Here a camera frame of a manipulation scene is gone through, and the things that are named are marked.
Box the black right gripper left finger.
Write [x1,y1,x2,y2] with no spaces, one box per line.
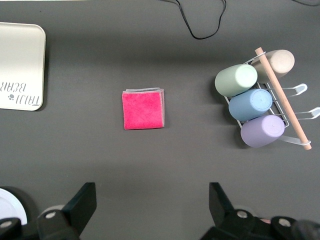
[36,182,97,240]

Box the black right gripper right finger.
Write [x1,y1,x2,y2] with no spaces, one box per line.
[199,182,273,240]

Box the white round plate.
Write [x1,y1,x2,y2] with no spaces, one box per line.
[0,187,28,226]

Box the pale purple cup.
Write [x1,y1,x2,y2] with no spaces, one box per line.
[240,114,286,148]

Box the pale blue cup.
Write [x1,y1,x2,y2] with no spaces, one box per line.
[228,88,273,121]

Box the pink folded cloth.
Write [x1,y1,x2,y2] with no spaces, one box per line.
[121,87,166,131]

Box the pale green cup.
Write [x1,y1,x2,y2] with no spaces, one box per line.
[214,64,258,98]

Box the wooden rod of cup rack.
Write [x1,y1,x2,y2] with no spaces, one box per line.
[254,46,312,151]

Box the cream tray with bear print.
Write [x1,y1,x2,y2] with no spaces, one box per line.
[0,21,47,111]

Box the beige cup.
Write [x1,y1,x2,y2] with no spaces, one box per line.
[250,49,295,84]

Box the white wire cup rack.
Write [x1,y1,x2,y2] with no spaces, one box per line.
[223,51,320,147]

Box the black cable on table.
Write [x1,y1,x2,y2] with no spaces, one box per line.
[174,0,227,40]

